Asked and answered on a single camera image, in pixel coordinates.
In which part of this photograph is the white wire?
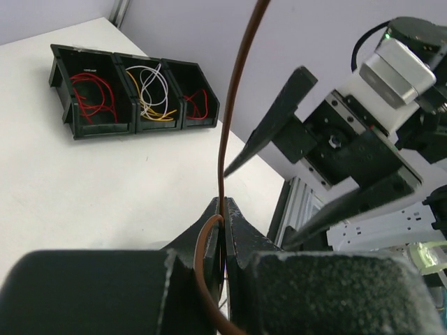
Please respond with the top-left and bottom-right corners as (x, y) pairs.
(138, 62), (170, 118)

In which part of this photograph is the aluminium frame rail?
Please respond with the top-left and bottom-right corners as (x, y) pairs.
(267, 177), (323, 247)

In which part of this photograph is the black three-compartment bin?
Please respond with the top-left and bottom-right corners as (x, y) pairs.
(49, 44), (219, 139)

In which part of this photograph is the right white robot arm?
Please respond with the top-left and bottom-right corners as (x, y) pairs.
(224, 17), (446, 251)

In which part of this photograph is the red wires right compartment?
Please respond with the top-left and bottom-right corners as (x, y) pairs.
(183, 89), (210, 120)

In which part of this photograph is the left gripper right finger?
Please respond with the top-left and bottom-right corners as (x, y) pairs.
(225, 198), (444, 334)

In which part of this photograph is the red wires compartment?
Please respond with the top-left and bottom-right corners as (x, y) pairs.
(69, 71), (119, 125)
(183, 89), (210, 120)

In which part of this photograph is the red wires left compartment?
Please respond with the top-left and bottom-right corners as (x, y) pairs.
(69, 71), (119, 125)

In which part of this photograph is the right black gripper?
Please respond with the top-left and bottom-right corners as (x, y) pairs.
(223, 66), (422, 250)

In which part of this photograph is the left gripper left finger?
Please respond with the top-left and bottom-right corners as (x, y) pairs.
(1, 200), (218, 334)

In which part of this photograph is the thin brown wire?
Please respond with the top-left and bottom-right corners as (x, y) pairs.
(193, 0), (272, 335)

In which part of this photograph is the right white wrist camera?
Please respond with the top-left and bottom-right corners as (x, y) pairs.
(340, 37), (437, 135)

